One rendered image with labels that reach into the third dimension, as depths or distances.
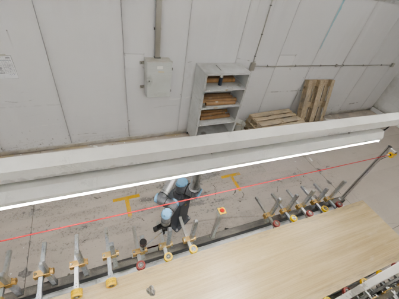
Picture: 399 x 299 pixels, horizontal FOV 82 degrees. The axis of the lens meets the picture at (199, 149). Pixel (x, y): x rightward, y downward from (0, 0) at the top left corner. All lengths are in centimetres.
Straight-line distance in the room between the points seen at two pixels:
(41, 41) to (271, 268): 381
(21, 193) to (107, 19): 307
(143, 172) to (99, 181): 16
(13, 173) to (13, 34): 310
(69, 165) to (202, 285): 171
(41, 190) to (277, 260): 218
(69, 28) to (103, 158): 304
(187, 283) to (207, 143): 156
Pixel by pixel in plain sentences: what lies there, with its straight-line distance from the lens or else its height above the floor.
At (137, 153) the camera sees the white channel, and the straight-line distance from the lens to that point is 88.
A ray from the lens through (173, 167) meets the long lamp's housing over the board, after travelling 96.
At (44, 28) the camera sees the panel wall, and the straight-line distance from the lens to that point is 382.
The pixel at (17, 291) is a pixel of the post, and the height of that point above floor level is 80.
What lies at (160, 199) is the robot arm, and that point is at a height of 127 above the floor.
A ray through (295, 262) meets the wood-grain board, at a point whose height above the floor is 90.
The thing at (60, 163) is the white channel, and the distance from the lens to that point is 89.
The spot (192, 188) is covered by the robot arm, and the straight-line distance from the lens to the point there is 279.
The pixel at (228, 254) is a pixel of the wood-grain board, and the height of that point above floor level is 90.
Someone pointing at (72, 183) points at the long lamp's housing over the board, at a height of 237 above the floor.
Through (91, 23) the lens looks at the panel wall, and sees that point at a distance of 377.
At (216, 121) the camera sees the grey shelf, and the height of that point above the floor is 52.
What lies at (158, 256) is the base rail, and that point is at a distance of 257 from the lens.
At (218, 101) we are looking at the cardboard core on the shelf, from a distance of 439.
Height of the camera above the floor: 307
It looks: 41 degrees down
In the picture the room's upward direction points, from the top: 12 degrees clockwise
